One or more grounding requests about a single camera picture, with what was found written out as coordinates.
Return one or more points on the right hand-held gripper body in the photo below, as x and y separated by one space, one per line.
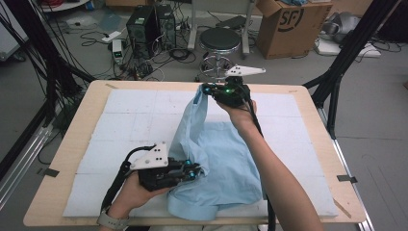
232 94

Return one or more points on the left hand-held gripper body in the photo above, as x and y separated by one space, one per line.
157 174

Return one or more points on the light blue short-sleeved shirt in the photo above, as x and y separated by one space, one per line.
224 166

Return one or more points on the person's right hand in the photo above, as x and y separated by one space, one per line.
243 117

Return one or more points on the person's left hand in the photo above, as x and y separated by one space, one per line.
131 195

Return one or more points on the black round stool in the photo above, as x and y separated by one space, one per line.
219 40

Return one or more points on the grey wristwatch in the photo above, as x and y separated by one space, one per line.
112 220

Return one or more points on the white foam mat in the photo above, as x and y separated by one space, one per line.
128 112

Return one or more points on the flat black device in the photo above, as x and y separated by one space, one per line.
231 21

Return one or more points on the slim black computer tower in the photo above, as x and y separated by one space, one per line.
166 25

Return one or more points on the brown cardboard box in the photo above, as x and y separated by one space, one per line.
288 32

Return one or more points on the large black computer tower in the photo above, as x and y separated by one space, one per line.
141 32

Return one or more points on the small white power unit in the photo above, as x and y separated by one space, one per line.
117 49

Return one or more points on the flat white board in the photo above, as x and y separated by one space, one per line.
330 48

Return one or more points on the black tape strip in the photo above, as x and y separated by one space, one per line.
48 172
347 178

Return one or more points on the white power strip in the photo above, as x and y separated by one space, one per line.
111 37

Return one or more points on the black metal tripod stand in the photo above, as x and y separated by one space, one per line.
349 51

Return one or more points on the grey rounded appliance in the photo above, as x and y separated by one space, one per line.
343 25

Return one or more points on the long brown tape strip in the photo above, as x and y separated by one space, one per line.
342 208

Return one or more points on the white round table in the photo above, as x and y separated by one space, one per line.
64 5

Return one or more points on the aluminium rail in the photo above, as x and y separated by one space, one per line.
22 166
340 150

